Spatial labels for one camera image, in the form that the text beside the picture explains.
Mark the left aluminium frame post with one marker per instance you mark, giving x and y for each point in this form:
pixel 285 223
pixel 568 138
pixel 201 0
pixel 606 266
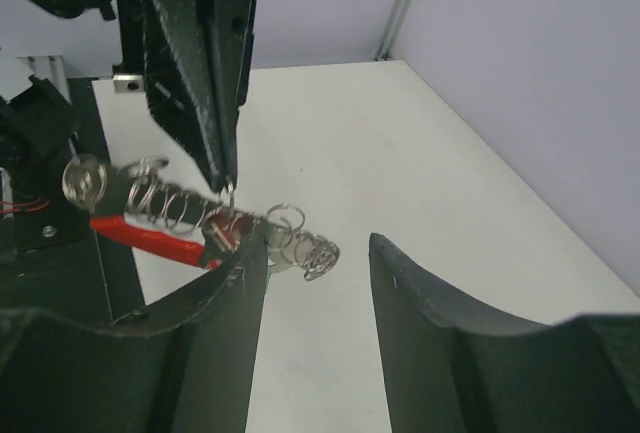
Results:
pixel 392 29

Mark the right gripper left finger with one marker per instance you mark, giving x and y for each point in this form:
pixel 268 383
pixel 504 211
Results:
pixel 182 364

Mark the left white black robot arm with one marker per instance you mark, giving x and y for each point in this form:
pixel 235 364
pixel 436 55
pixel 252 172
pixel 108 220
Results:
pixel 191 59

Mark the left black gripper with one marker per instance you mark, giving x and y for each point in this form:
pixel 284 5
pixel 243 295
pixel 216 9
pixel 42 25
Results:
pixel 194 93

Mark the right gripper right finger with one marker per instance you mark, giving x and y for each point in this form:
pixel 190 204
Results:
pixel 452 363

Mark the metal key organizer red handle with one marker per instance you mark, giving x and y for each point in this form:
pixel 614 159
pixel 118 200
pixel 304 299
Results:
pixel 133 205

